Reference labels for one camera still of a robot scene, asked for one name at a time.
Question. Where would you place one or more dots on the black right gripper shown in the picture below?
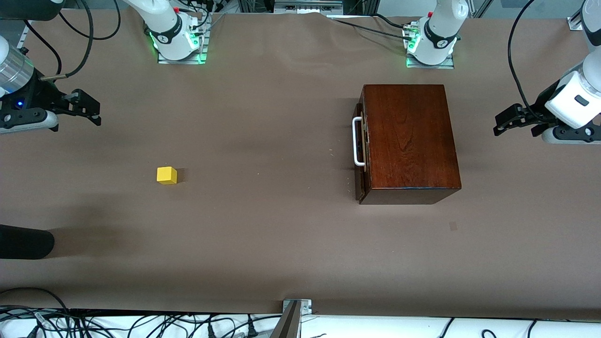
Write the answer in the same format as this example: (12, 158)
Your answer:
(34, 95)

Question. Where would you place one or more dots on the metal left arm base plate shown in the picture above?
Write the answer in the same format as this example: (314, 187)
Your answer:
(429, 66)

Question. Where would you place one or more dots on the dark brown wooden cabinet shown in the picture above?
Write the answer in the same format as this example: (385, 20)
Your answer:
(408, 136)

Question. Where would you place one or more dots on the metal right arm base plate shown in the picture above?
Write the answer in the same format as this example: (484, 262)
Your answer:
(183, 61)

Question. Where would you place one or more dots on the yellow cube block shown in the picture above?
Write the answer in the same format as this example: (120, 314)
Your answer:
(166, 175)

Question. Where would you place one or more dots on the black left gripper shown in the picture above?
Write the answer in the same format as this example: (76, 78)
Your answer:
(538, 109)

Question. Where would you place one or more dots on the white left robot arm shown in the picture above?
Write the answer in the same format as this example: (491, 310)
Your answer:
(570, 101)

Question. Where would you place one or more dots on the small aluminium table bracket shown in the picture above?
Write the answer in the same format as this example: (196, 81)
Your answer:
(575, 23)

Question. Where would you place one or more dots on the black cylinder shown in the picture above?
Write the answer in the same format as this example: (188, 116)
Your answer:
(23, 241)

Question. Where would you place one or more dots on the aluminium table edge rail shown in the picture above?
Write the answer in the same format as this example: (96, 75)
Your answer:
(23, 36)

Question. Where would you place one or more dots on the aluminium corner bracket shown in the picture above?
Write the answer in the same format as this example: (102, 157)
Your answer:
(304, 306)

